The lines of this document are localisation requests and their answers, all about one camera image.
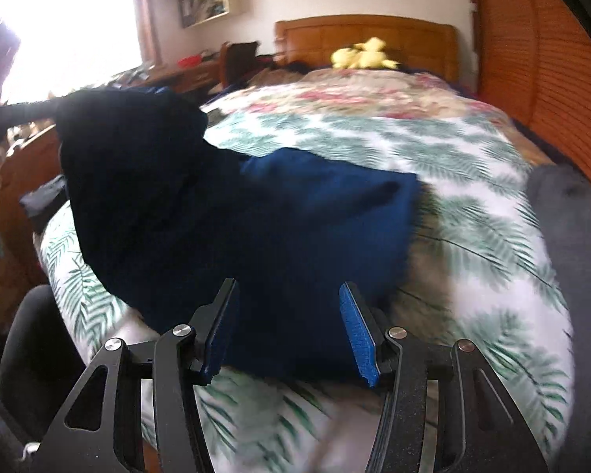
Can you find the blue suit jacket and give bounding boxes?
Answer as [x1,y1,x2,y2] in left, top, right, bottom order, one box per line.
[54,86,422,385]

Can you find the dark grey garment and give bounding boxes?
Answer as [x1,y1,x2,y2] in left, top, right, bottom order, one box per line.
[524,164,591,473]

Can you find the person's black trouser leg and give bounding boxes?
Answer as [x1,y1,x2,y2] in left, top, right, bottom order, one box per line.
[0,283,87,473]

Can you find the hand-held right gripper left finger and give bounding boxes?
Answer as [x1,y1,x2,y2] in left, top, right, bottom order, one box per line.
[32,277,240,473]

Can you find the window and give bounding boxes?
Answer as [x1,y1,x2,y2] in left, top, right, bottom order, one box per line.
[0,0,153,104]

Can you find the yellow plush toy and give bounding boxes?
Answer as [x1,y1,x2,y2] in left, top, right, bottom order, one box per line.
[331,37,400,71]

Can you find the leaf print bed sheet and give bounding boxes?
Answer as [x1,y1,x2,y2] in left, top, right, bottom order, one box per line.
[39,81,572,473]

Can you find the wooden wardrobe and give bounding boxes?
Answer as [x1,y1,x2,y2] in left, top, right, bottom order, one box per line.
[465,0,591,198]

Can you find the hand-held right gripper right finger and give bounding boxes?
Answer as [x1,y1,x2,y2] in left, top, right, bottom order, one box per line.
[338,281,550,473]

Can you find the floral quilt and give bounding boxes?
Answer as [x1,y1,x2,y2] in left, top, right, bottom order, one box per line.
[249,66,515,124]

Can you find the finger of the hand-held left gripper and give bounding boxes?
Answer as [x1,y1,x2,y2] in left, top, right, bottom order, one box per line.
[0,97,67,124]

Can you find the wooden chair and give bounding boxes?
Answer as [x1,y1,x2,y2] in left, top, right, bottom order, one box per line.
[220,41,259,89]

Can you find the wooden bed headboard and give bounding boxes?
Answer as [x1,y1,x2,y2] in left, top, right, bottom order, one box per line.
[275,15,460,82]

